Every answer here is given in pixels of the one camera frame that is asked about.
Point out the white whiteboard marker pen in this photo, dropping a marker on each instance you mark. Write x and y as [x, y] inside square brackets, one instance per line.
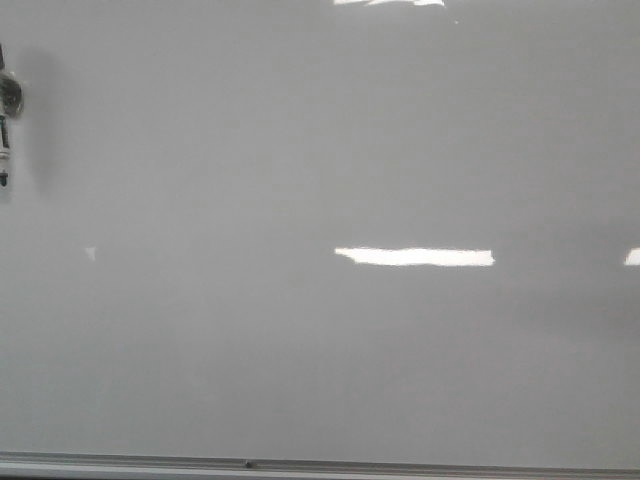
[12, 104]

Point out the white whiteboard with aluminium frame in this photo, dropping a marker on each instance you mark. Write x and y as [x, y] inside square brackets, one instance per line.
[321, 240]

